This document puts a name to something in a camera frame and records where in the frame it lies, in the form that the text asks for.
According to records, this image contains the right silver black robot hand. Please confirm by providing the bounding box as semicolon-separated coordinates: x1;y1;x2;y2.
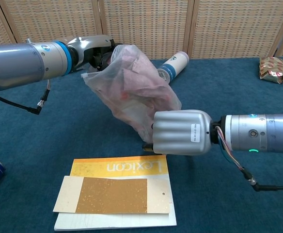
141;109;214;156

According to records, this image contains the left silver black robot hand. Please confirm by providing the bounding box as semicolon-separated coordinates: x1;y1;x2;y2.
67;35;123;72

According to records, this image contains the transparent plastic zip bag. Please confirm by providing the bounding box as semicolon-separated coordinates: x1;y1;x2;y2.
80;44;182;143

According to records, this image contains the pink cloth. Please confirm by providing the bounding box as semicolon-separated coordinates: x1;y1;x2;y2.
109;45;179;123

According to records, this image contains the yellow Lexicon notepad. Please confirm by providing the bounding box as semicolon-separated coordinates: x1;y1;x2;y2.
54;155;177;232

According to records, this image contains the white blue cylindrical tumbler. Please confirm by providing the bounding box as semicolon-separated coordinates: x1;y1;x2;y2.
156;51;190;84

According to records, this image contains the brown sandpaper cardboard card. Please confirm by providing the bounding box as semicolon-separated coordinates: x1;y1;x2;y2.
52;175;173;215

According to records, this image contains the gold foil snack packet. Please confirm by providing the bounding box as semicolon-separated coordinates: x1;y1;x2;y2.
259;56;283;85

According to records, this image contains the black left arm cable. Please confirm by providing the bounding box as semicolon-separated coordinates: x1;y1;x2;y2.
0;81;51;116

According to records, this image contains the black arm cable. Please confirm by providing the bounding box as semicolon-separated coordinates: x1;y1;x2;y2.
0;81;51;116
239;166;283;193

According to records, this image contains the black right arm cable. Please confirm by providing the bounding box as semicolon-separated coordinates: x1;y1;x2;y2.
239;166;283;193

